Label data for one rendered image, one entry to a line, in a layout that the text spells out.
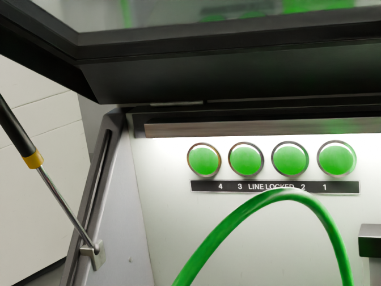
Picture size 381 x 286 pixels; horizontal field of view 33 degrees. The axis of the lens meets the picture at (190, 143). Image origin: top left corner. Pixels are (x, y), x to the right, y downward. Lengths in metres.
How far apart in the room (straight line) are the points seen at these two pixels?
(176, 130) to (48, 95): 2.74
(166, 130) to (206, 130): 0.06
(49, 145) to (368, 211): 2.86
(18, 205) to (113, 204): 2.68
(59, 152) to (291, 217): 2.83
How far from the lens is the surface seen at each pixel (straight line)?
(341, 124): 0.79
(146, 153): 0.91
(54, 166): 3.63
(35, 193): 3.58
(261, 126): 0.81
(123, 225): 0.90
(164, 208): 0.94
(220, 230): 0.58
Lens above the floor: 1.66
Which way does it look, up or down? 17 degrees down
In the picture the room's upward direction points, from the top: 8 degrees counter-clockwise
